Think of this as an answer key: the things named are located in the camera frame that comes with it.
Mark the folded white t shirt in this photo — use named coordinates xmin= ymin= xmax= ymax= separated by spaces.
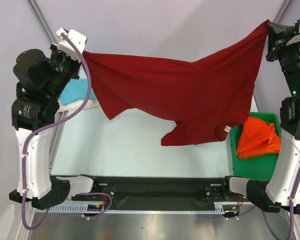
xmin=57 ymin=99 xmax=99 ymax=113

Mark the dark red t shirt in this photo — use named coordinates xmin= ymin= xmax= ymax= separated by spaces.
xmin=83 ymin=22 xmax=267 ymax=146

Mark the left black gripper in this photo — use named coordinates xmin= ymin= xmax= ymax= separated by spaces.
xmin=45 ymin=41 xmax=83 ymax=100

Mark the aluminium corner post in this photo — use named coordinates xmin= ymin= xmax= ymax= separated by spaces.
xmin=272 ymin=0 xmax=296 ymax=23
xmin=25 ymin=0 xmax=58 ymax=47

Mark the left grey cable duct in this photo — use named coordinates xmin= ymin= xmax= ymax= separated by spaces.
xmin=48 ymin=201 xmax=104 ymax=214

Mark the green plastic tray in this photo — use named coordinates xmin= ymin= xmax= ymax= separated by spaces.
xmin=230 ymin=112 xmax=281 ymax=181

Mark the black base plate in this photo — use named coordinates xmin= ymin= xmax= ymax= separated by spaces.
xmin=72 ymin=174 xmax=252 ymax=212

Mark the folded teal t shirt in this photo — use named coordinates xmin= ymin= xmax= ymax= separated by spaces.
xmin=60 ymin=78 xmax=88 ymax=105

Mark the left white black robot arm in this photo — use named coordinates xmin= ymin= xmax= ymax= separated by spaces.
xmin=9 ymin=43 xmax=101 ymax=210

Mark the left aluminium corner post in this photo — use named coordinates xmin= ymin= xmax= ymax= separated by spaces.
xmin=25 ymin=0 xmax=58 ymax=47

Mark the orange t shirt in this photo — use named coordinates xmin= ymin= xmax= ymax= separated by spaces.
xmin=236 ymin=116 xmax=282 ymax=159

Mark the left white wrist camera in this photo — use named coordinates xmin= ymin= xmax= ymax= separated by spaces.
xmin=55 ymin=27 xmax=88 ymax=62

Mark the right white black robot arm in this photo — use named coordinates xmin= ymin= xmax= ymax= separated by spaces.
xmin=220 ymin=19 xmax=300 ymax=215

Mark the right aluminium corner post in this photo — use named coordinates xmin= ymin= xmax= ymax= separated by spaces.
xmin=272 ymin=0 xmax=296 ymax=23

